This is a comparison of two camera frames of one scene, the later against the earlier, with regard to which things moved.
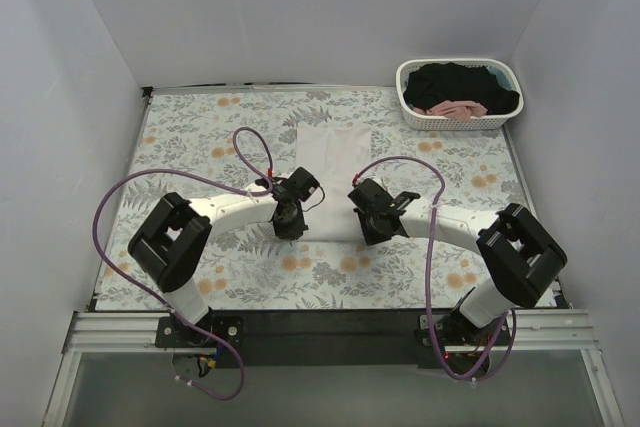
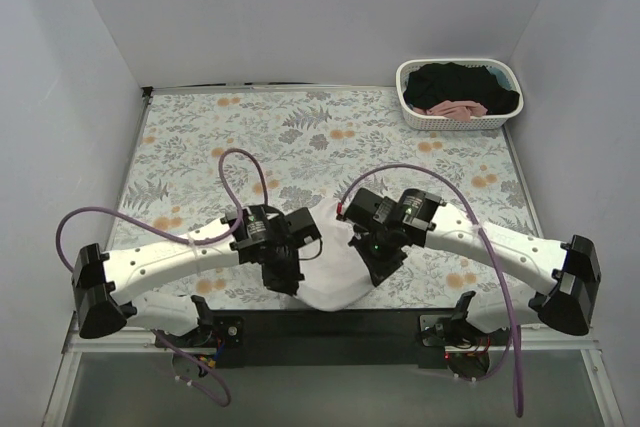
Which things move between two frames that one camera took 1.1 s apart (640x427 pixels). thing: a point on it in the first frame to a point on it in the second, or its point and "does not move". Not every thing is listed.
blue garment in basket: x=501 y=78 does not move
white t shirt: x=332 y=154 to x=333 y=272
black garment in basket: x=430 y=83 does not move
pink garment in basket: x=454 y=110 does not move
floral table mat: x=313 y=200 does not move
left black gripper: x=291 y=229 to x=280 y=276
